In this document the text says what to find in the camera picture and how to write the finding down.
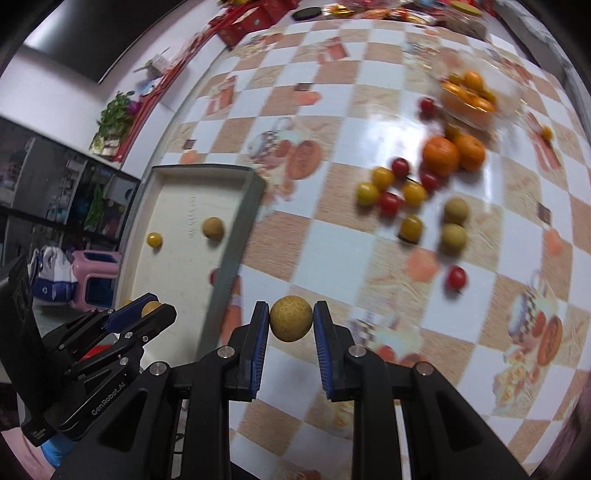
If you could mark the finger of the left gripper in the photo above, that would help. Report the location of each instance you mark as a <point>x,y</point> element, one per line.
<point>114,364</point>
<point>89,329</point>

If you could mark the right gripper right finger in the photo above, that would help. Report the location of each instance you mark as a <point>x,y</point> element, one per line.
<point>446,437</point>

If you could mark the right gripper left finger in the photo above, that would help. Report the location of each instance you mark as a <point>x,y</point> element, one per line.
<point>176,414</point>

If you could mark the small longan fruit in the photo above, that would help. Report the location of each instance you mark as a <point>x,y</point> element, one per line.
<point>149,307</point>

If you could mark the red cherry tomato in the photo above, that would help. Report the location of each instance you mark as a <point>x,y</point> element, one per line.
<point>456,279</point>
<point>389,204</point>

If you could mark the yellow cherry tomato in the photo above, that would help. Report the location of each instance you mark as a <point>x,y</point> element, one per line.
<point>411,229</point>
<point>154,240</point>

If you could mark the pink plastic stool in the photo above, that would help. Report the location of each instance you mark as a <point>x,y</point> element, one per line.
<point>95,273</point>

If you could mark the yellow cherry tomato in tray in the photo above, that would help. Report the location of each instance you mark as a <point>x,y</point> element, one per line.
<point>154,240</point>

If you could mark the white shallow tray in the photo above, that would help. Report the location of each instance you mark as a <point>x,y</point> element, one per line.
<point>193,274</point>

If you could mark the tan longan in tray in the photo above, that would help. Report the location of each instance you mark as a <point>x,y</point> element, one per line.
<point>213,228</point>

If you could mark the green potted plant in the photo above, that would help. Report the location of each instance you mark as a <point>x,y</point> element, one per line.
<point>114,124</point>

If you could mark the tan longan on table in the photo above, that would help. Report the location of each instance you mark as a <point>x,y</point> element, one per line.
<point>456,211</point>

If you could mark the large orange tangerine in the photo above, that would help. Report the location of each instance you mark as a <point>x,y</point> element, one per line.
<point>440,156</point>

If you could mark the clear glass fruit bowl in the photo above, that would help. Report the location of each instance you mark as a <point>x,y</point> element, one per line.
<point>476,90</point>

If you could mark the red gift box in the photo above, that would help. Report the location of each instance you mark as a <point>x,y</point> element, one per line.
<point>233,29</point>

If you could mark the black round lid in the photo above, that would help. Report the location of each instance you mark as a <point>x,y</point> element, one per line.
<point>307,13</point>

